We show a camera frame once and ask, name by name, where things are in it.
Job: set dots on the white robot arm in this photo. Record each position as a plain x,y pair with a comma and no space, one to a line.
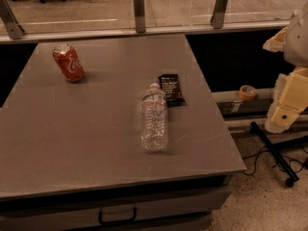
296,39

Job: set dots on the orange tape roll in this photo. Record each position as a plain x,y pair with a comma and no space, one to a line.
247,92

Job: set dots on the red coke can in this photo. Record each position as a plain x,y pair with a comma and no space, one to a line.
68,61

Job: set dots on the grey metal rail beam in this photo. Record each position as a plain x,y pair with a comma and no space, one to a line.
231,105

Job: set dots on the clear plastic water bottle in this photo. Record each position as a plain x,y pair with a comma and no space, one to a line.
154,122

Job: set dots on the black drawer handle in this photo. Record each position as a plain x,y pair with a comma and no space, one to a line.
113,216

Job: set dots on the middle metal glass bracket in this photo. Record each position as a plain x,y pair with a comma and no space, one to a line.
139,14

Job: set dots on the right metal glass bracket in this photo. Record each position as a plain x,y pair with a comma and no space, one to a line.
217,19

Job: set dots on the left metal glass bracket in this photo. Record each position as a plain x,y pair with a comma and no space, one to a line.
14,30

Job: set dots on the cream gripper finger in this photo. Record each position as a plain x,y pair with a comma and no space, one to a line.
290,99
276,43

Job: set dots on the metal glass bracket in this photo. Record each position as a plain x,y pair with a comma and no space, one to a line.
217,19
14,30
139,14

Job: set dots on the black wheeled stand leg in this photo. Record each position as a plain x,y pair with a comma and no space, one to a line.
276,148

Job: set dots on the black snack bar packet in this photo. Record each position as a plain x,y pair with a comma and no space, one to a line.
170,85

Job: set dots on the grey cabinet drawer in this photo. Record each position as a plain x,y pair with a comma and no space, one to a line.
177,211

